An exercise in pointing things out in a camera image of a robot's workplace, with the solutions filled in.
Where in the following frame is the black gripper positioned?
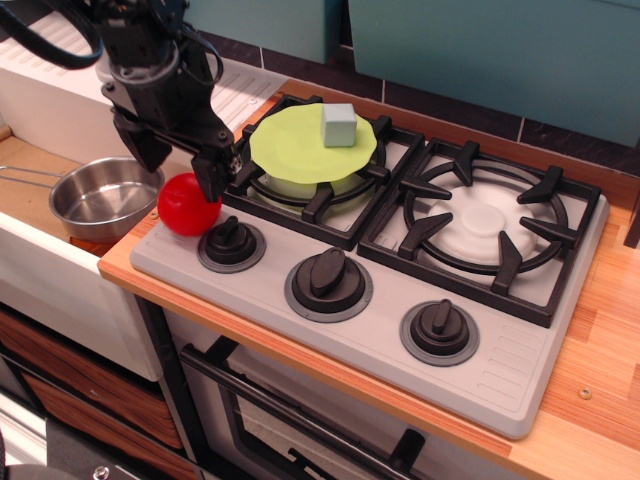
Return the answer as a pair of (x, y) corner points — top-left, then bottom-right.
(102, 47), (241, 203)

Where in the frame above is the red toy tomato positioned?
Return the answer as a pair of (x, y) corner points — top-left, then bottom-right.
(157, 173), (222, 237)

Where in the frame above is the pale blue cube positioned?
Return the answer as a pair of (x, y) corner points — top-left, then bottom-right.
(321, 103), (357, 148)

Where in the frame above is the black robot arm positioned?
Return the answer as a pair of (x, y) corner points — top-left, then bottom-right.
(90, 1), (242, 202)

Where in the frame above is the small steel pot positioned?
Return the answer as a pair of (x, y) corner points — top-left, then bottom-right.
(1, 157), (165, 244)

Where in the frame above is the light green plate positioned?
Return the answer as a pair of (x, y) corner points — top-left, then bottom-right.
(249, 103), (377, 185)

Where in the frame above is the black left stove knob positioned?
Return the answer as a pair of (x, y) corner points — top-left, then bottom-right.
(197, 216), (266, 274)

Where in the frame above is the black stove knob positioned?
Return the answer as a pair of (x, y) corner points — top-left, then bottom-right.
(284, 247), (374, 324)
(400, 299), (480, 368)
(197, 216), (266, 274)

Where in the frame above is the black left burner grate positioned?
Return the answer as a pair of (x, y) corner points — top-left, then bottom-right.
(223, 94), (425, 251)

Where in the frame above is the black burner grate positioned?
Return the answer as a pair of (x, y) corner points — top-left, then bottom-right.
(223, 94), (425, 251)
(358, 139), (609, 328)

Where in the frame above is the black middle stove knob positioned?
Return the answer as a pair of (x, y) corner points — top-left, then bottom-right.
(284, 247), (374, 324)

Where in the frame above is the wooden drawer front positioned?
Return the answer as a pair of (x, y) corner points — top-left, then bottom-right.
(1, 304), (197, 479)

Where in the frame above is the black right stove knob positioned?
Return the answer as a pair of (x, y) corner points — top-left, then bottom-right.
(400, 299), (480, 368)

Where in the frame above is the black right burner grate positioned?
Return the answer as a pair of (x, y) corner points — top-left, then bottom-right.
(358, 139), (609, 328)

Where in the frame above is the grey toy stove top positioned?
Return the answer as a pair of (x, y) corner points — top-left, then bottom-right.
(128, 97), (611, 441)

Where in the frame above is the black braided cable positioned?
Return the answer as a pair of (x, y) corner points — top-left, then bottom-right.
(0, 0), (106, 71)

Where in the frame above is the oven door with handle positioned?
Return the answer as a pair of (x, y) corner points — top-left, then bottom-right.
(179, 335), (436, 480)

